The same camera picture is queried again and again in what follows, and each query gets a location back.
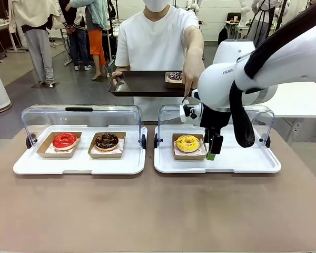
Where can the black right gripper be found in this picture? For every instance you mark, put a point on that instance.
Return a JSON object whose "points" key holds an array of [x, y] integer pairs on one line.
{"points": [[214, 117]]}

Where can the brown cardboard donut box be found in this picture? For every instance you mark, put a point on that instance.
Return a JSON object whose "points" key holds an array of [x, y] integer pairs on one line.
{"points": [[189, 157], [44, 155], [105, 156], [173, 85]]}

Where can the yellow glazed sprinkled donut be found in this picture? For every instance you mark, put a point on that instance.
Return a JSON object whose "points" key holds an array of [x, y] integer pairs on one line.
{"points": [[181, 145]]}

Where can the chocolate donut with coloured sprinkles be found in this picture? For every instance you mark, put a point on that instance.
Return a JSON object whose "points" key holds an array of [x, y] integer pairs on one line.
{"points": [[175, 76]]}

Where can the dark brown serving tray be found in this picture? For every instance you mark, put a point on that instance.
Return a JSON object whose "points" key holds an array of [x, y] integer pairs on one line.
{"points": [[144, 83]]}

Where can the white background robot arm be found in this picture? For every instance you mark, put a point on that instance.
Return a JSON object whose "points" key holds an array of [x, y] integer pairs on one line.
{"points": [[243, 13]]}

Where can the person's left forearm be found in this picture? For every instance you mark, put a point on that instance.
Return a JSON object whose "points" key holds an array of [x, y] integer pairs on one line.
{"points": [[195, 50]]}

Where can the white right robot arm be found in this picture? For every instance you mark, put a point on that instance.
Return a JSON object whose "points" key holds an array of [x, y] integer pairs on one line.
{"points": [[218, 84]]}

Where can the chocolate donut with nuts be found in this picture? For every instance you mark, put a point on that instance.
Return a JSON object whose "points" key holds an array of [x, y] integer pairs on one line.
{"points": [[101, 143]]}

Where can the person in white t-shirt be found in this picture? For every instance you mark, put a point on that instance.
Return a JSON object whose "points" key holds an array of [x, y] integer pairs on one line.
{"points": [[152, 44]]}

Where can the red glazed donut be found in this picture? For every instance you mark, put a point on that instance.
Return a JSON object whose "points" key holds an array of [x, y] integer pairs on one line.
{"points": [[58, 142]]}

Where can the person's left hand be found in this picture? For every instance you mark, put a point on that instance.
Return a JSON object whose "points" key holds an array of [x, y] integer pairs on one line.
{"points": [[191, 79]]}

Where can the person's right hand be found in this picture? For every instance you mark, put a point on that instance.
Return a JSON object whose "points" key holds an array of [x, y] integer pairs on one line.
{"points": [[115, 77]]}

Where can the printed paper liner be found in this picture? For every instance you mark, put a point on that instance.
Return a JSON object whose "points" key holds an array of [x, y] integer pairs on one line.
{"points": [[49, 150], [93, 150], [177, 153]]}

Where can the white display tray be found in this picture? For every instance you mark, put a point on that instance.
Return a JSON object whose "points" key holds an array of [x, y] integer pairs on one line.
{"points": [[239, 166], [79, 166]]}

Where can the clear plastic display lid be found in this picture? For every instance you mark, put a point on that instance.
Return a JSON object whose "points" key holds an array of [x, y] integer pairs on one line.
{"points": [[79, 116], [168, 116]]}

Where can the white side table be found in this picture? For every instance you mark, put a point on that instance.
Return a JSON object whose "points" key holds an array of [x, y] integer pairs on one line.
{"points": [[300, 100]]}

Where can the bystander in black apron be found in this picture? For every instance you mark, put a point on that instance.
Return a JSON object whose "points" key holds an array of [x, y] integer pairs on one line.
{"points": [[262, 26]]}

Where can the black tripod pole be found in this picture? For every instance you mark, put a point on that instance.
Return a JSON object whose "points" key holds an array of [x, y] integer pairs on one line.
{"points": [[280, 13]]}

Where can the white face mask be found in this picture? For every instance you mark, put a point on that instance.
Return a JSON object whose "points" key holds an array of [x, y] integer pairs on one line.
{"points": [[155, 4]]}

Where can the bystander in orange trousers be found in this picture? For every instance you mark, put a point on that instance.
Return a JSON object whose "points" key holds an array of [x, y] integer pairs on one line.
{"points": [[97, 39]]}

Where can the bystander in dark jacket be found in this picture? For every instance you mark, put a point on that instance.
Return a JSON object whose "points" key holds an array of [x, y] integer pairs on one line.
{"points": [[79, 39]]}

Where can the bystander in beige sweater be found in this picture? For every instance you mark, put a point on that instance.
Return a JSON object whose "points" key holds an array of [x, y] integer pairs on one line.
{"points": [[37, 39]]}

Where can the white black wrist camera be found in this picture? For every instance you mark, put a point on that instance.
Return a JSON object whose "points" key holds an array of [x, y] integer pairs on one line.
{"points": [[189, 112]]}

